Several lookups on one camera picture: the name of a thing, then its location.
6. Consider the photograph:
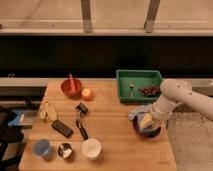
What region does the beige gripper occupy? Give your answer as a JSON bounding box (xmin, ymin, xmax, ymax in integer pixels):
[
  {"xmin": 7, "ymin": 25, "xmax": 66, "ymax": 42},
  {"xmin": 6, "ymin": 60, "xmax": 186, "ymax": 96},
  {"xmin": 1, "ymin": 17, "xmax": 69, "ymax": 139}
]
[{"xmin": 138, "ymin": 105, "xmax": 172, "ymax": 131}]

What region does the purple bowl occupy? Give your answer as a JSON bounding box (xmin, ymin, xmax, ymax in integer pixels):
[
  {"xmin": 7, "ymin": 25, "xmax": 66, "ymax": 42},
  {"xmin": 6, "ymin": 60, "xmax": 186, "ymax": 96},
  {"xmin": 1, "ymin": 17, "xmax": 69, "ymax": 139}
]
[{"xmin": 133, "ymin": 116, "xmax": 161, "ymax": 138}]

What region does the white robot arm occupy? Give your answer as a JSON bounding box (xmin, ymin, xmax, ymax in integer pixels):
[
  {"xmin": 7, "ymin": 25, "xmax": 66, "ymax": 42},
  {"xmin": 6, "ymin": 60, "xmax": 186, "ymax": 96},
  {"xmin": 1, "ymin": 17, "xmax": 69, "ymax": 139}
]
[{"xmin": 138, "ymin": 79, "xmax": 213, "ymax": 131}]

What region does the red bowl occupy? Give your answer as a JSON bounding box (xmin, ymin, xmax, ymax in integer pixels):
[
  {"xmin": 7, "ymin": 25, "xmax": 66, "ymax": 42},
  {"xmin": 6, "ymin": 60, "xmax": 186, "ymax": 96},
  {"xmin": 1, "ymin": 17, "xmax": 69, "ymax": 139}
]
[{"xmin": 61, "ymin": 78, "xmax": 82, "ymax": 98}]

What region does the clear plastic bag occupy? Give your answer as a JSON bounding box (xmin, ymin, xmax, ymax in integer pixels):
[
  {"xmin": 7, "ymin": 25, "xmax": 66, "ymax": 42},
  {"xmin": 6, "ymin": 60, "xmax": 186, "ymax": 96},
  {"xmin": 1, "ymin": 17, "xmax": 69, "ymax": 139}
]
[{"xmin": 128, "ymin": 104, "xmax": 150, "ymax": 121}]

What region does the bunch of red grapes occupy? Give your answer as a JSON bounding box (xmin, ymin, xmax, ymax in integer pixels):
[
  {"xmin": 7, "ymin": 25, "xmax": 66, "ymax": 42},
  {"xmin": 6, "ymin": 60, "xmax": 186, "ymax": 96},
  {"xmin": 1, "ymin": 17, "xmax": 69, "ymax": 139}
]
[{"xmin": 139, "ymin": 85, "xmax": 160, "ymax": 97}]

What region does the green plastic tray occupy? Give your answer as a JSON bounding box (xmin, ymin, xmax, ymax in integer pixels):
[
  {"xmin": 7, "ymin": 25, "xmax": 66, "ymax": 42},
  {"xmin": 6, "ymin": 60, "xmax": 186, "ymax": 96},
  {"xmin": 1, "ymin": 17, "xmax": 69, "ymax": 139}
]
[{"xmin": 116, "ymin": 70, "xmax": 163, "ymax": 103}]

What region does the white cup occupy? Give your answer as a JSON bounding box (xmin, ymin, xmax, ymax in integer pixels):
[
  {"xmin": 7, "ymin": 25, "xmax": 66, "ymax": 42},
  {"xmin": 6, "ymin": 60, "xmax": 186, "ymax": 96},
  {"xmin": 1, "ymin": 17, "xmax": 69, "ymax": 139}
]
[{"xmin": 82, "ymin": 138, "xmax": 102, "ymax": 160}]

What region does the black dish brush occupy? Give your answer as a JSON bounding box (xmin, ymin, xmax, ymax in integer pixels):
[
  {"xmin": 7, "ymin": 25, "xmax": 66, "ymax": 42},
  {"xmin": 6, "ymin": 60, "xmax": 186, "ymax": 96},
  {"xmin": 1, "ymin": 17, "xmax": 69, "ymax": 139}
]
[{"xmin": 75, "ymin": 103, "xmax": 88, "ymax": 140}]

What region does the red spoon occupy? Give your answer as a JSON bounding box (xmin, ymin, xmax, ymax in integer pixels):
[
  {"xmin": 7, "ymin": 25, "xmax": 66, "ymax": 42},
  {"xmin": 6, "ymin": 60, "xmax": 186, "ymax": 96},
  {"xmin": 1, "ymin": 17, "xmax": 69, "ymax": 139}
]
[{"xmin": 69, "ymin": 74, "xmax": 76, "ymax": 93}]

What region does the black rectangular block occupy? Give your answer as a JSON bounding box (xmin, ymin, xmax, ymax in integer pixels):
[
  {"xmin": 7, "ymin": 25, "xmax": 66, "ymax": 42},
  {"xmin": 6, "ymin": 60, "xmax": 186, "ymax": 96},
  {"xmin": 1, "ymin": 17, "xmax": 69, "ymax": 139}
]
[{"xmin": 52, "ymin": 120, "xmax": 73, "ymax": 138}]

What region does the small metal cup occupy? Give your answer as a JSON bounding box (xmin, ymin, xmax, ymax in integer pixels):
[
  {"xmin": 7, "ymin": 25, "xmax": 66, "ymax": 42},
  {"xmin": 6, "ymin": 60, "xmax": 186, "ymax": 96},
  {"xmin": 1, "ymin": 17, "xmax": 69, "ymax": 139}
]
[{"xmin": 57, "ymin": 143, "xmax": 73, "ymax": 159}]

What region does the peeled banana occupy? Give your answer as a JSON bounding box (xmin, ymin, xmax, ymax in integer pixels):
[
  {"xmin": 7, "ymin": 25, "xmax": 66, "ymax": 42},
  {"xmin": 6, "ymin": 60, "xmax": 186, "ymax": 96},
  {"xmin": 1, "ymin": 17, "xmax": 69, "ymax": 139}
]
[{"xmin": 39, "ymin": 99, "xmax": 58, "ymax": 121}]

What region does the blue plastic cup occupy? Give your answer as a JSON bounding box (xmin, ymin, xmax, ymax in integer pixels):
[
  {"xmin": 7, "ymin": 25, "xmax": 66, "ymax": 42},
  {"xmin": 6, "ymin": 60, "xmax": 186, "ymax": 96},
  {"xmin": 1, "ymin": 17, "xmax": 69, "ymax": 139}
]
[{"xmin": 33, "ymin": 139, "xmax": 52, "ymax": 159}]

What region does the black chair with blue item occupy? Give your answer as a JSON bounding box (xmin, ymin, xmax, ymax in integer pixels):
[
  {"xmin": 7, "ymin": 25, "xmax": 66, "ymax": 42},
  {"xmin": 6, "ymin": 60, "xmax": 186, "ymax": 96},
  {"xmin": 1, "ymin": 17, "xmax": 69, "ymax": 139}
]
[{"xmin": 0, "ymin": 106, "xmax": 25, "ymax": 171}]

